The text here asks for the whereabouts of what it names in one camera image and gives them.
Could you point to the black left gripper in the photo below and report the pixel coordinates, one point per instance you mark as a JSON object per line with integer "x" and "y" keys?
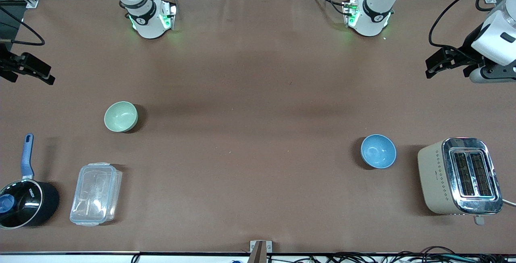
{"x": 467, "y": 47}

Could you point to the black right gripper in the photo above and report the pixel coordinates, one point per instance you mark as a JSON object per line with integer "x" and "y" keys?
{"x": 9, "y": 63}

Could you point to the light green bowl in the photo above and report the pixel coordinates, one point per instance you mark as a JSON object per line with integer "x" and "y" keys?
{"x": 121, "y": 116}

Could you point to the blue bowl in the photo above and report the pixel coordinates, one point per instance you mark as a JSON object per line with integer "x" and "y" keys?
{"x": 378, "y": 151}

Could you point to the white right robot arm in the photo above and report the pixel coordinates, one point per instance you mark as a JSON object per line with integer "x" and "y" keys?
{"x": 149, "y": 21}

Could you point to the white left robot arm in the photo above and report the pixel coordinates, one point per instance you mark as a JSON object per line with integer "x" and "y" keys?
{"x": 369, "y": 19}

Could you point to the beige chrome toaster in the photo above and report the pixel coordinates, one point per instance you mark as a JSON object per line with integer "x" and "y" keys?
{"x": 459, "y": 176}

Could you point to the glass lid with blue knob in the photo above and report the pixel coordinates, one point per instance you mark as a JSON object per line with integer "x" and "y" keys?
{"x": 18, "y": 202}

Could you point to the clear plastic lidded container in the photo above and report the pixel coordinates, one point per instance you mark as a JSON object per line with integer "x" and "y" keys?
{"x": 96, "y": 193}

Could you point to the brown table mat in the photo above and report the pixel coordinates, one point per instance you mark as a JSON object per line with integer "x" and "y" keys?
{"x": 258, "y": 73}

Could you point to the metal camera bracket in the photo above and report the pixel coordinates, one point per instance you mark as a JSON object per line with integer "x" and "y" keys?
{"x": 260, "y": 249}

